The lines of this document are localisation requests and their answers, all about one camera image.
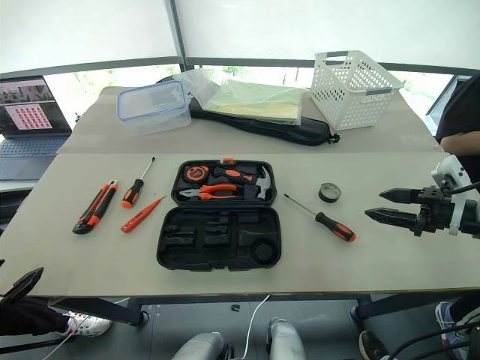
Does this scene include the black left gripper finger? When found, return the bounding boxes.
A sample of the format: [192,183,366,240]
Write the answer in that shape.
[0,266,45,304]

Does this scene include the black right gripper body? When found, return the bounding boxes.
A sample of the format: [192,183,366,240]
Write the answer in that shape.
[413,185,457,238]

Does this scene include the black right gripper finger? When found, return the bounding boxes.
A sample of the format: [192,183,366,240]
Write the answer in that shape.
[378,187,425,206]
[364,206,423,234]

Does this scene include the long orange black screwdriver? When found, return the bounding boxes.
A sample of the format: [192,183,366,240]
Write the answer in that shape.
[283,193,358,244]

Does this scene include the black electrical tape roll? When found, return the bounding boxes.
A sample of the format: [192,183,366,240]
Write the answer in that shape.
[318,181,342,204]

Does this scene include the orange black utility knife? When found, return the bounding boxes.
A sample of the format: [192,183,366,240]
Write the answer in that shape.
[72,179,120,236]

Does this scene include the orange tester pen screwdriver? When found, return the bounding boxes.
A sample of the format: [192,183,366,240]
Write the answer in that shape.
[120,194,167,234]

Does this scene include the short orange black screwdriver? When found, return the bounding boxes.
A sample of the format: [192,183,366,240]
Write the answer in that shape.
[120,156,157,210]

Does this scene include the black plastic tool case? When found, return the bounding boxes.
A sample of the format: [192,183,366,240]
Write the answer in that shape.
[155,157,283,272]

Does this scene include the dark trouser leg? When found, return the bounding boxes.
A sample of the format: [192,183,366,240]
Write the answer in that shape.
[0,295,69,338]

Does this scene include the white sneaker red laces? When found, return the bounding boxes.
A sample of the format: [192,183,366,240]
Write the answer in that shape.
[55,310,114,338]

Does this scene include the person in black shirt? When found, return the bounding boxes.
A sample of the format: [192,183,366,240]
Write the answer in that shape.
[434,72,480,185]

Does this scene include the blue white sneaker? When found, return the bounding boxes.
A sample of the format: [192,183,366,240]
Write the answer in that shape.
[433,301,463,332]

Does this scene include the white perforated plastic basket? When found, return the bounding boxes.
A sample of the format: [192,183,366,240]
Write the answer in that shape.
[310,49,406,132]

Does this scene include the black shoe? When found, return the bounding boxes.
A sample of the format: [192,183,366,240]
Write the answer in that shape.
[358,330,392,360]

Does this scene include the long black zip bag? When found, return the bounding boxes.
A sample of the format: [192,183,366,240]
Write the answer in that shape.
[154,74,342,147]

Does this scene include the grey rounded robot leg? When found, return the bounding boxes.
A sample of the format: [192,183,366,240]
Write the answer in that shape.
[265,317,308,360]
[171,331,227,360]

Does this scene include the open laptop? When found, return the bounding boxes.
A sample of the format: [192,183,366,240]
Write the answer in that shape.
[0,75,74,182]

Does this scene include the clear bag of yellow sheets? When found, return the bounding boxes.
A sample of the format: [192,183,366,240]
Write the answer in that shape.
[172,67,305,127]

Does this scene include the orange black tape measure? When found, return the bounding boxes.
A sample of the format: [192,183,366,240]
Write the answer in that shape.
[184,164,209,185]

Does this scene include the clear container blue rimmed lid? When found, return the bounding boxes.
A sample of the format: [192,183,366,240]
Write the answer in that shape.
[116,79,193,138]

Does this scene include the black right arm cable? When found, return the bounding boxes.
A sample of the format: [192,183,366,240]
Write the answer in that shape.
[445,181,480,197]

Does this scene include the claw hammer orange black handle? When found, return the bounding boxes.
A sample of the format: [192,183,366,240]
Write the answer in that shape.
[213,165,277,200]

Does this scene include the thin white cable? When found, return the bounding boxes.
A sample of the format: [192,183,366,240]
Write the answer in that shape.
[238,293,272,360]

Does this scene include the orange handled pliers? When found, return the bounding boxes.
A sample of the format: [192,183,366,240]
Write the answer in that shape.
[178,183,242,202]

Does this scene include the dark grey window frame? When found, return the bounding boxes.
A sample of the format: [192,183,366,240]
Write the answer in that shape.
[0,0,480,82]

